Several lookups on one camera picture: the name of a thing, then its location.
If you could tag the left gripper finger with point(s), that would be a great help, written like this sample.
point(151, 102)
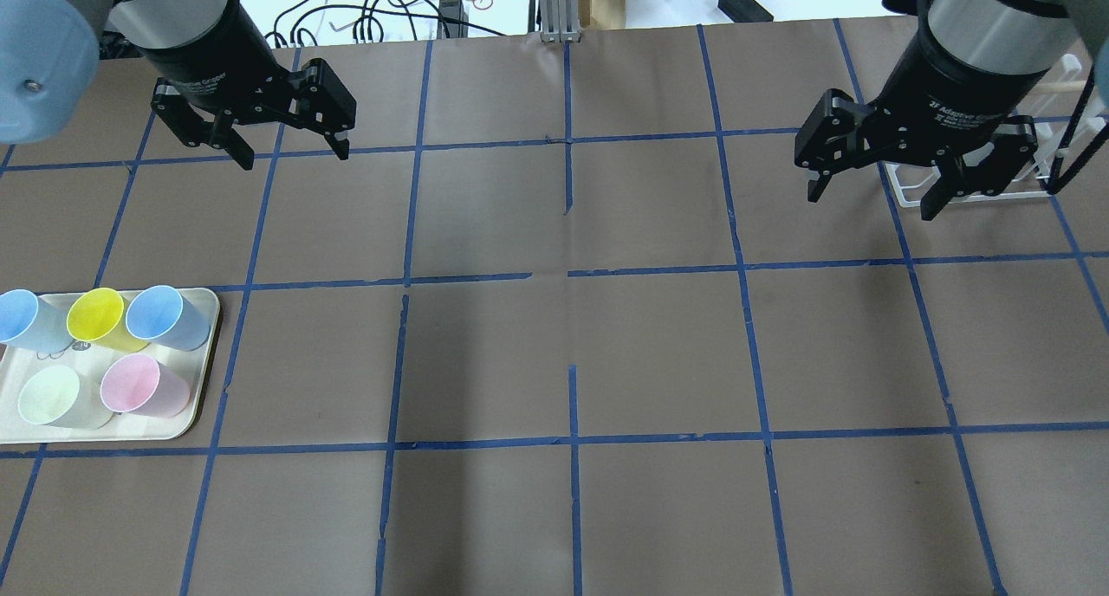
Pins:
point(322, 104)
point(192, 130)

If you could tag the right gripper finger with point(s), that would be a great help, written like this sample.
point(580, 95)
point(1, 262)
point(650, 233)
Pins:
point(1013, 146)
point(831, 140)

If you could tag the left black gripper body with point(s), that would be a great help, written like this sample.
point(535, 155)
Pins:
point(210, 55)

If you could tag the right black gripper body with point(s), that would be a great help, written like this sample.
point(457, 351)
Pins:
point(963, 82)

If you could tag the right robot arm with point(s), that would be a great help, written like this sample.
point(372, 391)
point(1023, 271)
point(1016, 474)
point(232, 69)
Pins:
point(1009, 37)

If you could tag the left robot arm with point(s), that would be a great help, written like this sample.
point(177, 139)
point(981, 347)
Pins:
point(51, 51)

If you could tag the light blue cup middle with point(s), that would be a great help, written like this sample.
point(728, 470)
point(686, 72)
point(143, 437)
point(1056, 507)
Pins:
point(162, 315)

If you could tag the light blue cup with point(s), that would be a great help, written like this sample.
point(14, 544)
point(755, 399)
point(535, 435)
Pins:
point(162, 315)
point(30, 323)

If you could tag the yellow cup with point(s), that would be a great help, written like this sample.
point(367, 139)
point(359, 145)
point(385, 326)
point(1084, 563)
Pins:
point(98, 317)

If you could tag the light blue cup outer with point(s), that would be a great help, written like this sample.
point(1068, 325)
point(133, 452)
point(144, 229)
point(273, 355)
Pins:
point(30, 323)

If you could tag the pink cup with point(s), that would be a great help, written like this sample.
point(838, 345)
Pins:
point(140, 385)

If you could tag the pale green cup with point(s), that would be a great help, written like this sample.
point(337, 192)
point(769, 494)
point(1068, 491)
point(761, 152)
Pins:
point(61, 397)

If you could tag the black power adapter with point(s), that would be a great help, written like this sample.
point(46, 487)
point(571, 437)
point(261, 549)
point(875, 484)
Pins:
point(745, 11)

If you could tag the white wire cup rack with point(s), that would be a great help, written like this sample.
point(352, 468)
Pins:
point(1050, 103)

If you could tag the aluminium frame post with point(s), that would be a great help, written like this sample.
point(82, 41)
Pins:
point(558, 20)

